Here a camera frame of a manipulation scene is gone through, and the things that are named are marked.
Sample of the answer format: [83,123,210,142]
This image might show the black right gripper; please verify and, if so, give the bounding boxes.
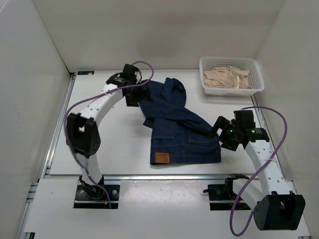
[205,116,241,151]

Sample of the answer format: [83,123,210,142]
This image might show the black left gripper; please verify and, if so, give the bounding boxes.
[125,80,153,108]

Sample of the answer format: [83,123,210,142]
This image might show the dark blue denim trousers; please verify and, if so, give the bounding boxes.
[140,78,221,165]

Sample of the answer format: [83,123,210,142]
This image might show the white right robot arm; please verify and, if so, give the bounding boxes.
[212,110,306,231]

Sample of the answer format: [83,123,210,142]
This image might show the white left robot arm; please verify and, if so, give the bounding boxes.
[63,73,152,200]

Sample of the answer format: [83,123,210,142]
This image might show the beige trousers in basket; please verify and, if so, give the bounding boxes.
[203,66,252,89]

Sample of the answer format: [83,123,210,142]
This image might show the white plastic mesh basket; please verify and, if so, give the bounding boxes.
[199,56,265,97]

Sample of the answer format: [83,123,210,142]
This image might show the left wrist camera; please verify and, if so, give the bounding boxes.
[120,64,141,83]

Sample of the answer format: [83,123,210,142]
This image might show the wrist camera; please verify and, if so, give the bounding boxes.
[120,64,141,83]
[234,110,256,129]

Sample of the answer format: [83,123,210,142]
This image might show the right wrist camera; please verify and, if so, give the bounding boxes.
[234,110,256,129]

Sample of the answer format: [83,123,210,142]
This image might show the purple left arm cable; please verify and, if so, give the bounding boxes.
[64,60,155,209]

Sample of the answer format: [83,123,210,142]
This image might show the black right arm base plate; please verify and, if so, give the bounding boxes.
[203,184,236,211]

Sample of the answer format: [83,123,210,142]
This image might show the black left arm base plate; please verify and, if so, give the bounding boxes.
[73,182,120,210]

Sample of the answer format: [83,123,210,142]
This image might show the aluminium front rail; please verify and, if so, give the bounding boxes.
[47,173,295,182]

